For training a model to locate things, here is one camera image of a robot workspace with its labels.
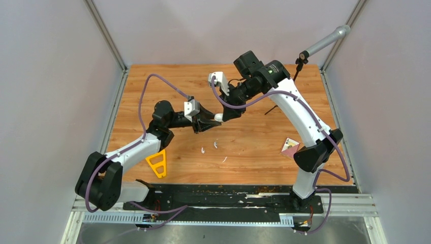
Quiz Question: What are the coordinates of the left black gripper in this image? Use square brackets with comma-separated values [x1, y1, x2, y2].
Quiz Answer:
[167, 102, 222, 135]

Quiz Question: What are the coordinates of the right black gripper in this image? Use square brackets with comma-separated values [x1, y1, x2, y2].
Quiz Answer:
[219, 78, 261, 121]

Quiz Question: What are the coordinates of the white earbud charging case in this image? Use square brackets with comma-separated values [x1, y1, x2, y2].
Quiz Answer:
[214, 113, 224, 122]

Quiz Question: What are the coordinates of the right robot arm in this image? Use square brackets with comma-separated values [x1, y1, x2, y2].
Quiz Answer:
[208, 51, 343, 212]

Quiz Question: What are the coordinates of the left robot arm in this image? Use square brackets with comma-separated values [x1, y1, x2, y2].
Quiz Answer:
[75, 99, 223, 211]

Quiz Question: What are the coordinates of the yellow triangular plastic piece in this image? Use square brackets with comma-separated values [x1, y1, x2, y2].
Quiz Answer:
[145, 149, 167, 179]

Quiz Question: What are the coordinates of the red playing card box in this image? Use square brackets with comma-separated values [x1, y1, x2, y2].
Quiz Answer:
[281, 137, 300, 158]

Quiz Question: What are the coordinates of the black tripod stand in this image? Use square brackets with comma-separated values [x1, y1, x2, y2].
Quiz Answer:
[264, 50, 309, 116]

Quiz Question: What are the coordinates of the grey metal cylinder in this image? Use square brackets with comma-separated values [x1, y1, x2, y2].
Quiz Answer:
[299, 25, 351, 60]

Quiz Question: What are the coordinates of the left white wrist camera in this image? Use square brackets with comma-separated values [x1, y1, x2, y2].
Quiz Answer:
[184, 97, 200, 122]

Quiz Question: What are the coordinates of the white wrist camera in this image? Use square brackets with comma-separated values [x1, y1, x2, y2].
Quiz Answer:
[184, 97, 200, 122]
[208, 71, 229, 96]

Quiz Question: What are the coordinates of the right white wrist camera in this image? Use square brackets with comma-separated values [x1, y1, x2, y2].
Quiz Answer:
[208, 71, 229, 96]

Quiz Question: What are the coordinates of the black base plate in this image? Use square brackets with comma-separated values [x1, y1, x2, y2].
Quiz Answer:
[124, 184, 324, 214]

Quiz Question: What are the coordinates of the white slotted cable duct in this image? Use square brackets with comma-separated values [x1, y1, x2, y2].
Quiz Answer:
[82, 212, 295, 227]

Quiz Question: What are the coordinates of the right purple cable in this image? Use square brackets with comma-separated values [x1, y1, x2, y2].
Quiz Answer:
[210, 75, 351, 235]

